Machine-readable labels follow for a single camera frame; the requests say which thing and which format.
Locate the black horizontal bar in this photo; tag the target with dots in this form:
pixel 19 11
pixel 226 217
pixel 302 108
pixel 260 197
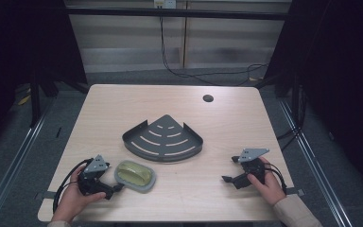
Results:
pixel 170 13

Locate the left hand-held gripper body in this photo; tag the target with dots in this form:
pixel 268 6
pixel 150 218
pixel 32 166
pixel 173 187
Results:
pixel 91 184

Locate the small black floor piece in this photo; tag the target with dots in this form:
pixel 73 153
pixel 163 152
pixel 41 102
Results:
pixel 58 132

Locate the white wall socket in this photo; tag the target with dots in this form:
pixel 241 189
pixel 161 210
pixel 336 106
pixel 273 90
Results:
pixel 165 3

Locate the dark round table grommet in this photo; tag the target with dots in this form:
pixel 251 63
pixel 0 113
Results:
pixel 208 98

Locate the black metal stand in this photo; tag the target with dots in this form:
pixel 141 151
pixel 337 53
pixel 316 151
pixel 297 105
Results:
pixel 35 101

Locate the person's right hand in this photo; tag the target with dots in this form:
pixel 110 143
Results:
pixel 271 189

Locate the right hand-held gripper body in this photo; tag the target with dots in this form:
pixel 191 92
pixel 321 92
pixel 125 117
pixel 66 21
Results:
pixel 253 168

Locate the yellow scrap on floor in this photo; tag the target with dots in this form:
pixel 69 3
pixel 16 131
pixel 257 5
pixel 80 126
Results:
pixel 24 100

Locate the person's left hand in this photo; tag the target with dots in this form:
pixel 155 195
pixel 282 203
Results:
pixel 71 201

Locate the grey soap box yellow lid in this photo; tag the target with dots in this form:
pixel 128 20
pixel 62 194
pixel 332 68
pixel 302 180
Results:
pixel 135 176

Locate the metal floor rail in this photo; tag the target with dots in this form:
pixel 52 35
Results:
pixel 9 176
pixel 321 176

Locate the dark grey corner shelf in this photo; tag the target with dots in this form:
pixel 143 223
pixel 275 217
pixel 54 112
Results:
pixel 162 138

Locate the black curtain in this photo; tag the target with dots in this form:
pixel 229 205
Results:
pixel 343 78
pixel 19 47

